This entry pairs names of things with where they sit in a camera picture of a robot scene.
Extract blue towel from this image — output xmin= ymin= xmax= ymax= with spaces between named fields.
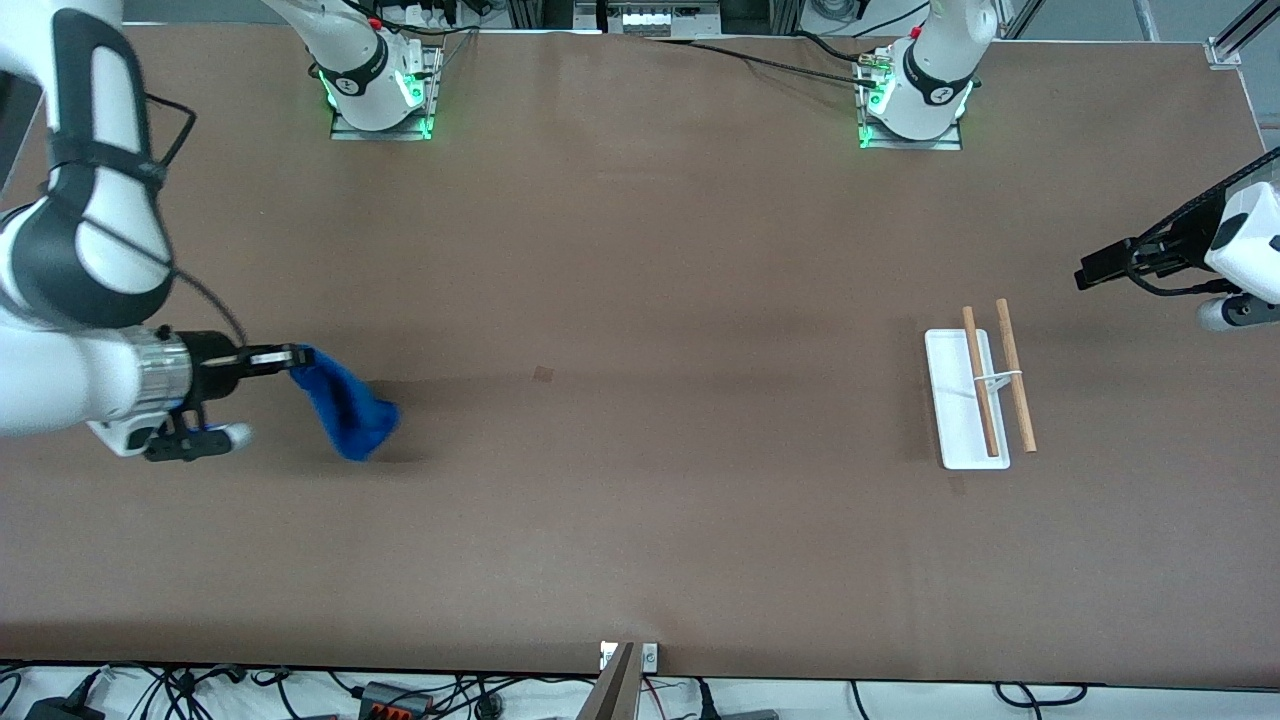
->
xmin=290 ymin=345 xmax=401 ymax=462

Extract white rack with wooden bars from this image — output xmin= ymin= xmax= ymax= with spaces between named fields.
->
xmin=923 ymin=298 xmax=1038 ymax=471

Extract black box orange connectors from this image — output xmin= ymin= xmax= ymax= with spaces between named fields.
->
xmin=355 ymin=682 xmax=438 ymax=720

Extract black power adapter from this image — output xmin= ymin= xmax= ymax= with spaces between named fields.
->
xmin=25 ymin=668 xmax=106 ymax=720

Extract grey power strip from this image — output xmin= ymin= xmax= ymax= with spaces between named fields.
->
xmin=605 ymin=0 xmax=723 ymax=39

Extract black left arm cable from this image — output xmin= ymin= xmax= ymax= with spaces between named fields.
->
xmin=1128 ymin=145 xmax=1280 ymax=298

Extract aluminium frame profile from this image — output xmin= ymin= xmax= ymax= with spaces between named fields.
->
xmin=1205 ymin=0 xmax=1280 ymax=61

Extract thick black table cable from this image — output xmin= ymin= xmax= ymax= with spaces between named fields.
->
xmin=648 ymin=33 xmax=886 ymax=89

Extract looped black floor cable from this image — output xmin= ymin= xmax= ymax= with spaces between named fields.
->
xmin=993 ymin=682 xmax=1089 ymax=711

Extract brown camera post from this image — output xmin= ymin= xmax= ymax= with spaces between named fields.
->
xmin=577 ymin=642 xmax=641 ymax=720

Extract small metal clamp bracket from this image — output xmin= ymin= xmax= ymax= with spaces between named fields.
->
xmin=600 ymin=642 xmax=660 ymax=673

